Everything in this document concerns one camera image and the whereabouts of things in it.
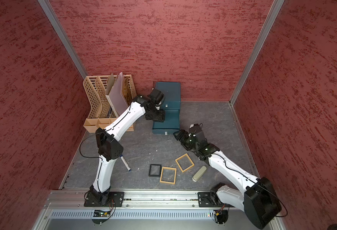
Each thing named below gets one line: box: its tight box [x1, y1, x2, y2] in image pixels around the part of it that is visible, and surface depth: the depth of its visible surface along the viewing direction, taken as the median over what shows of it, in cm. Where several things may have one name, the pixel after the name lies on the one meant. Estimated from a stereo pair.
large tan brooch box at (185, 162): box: [175, 153, 195, 173], surface depth 89 cm
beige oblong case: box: [191, 165, 207, 183], surface depth 83 cm
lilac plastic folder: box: [105, 71, 129, 118], surface depth 91 cm
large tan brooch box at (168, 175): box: [159, 166, 177, 185], surface depth 84 cm
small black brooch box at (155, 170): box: [148, 163, 162, 178], surface depth 85 cm
